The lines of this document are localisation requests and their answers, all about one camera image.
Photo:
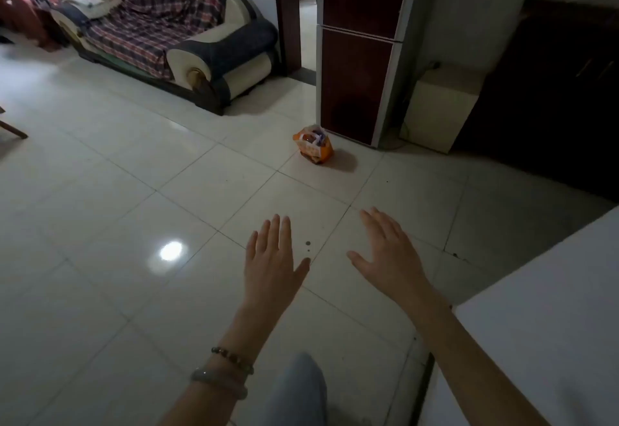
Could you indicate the person's left hand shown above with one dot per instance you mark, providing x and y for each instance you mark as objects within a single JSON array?
[{"x": 271, "y": 266}]

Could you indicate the person's right hand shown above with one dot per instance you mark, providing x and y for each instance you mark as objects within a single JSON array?
[{"x": 394, "y": 266}]

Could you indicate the person's right thumb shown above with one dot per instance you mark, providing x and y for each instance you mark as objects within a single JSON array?
[{"x": 359, "y": 261}]

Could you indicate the person's left little finger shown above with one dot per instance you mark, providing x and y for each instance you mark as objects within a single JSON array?
[{"x": 252, "y": 247}]

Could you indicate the person's left thumb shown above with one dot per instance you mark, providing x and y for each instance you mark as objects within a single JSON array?
[{"x": 302, "y": 270}]

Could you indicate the person's right middle finger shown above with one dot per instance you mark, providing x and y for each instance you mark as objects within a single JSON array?
[{"x": 384, "y": 225}]

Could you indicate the person's left middle finger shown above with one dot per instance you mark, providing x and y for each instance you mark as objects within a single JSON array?
[{"x": 276, "y": 236}]

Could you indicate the person's right forearm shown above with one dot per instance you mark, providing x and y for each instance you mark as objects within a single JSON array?
[{"x": 474, "y": 363}]

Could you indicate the person's left forearm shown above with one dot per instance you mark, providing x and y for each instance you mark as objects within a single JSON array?
[{"x": 227, "y": 363}]

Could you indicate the orange plastic bag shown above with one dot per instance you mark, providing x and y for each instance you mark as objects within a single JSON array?
[{"x": 315, "y": 146}]

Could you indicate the person's leg in jeans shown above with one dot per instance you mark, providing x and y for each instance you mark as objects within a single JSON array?
[{"x": 297, "y": 396}]

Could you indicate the cream small cabinet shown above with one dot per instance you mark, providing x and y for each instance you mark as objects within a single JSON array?
[{"x": 442, "y": 106}]

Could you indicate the pale green jade bangle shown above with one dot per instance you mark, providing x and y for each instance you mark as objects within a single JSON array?
[{"x": 220, "y": 382}]

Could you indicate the dark red refrigerator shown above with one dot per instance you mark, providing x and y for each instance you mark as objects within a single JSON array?
[{"x": 358, "y": 53}]

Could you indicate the cream and navy sofa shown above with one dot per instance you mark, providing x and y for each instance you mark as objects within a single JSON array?
[{"x": 242, "y": 48}]

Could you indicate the dark wooden cabinet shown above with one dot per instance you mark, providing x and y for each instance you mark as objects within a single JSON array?
[{"x": 556, "y": 97}]

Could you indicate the plaid sofa blanket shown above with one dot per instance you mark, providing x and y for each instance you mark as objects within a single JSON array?
[{"x": 159, "y": 19}]

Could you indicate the wooden furniture leg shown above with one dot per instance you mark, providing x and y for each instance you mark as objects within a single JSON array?
[{"x": 13, "y": 129}]

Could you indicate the wooden chair with clothes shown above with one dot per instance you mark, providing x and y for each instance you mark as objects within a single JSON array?
[{"x": 29, "y": 10}]

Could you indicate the dark wooden door frame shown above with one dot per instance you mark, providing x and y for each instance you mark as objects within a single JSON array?
[{"x": 287, "y": 15}]

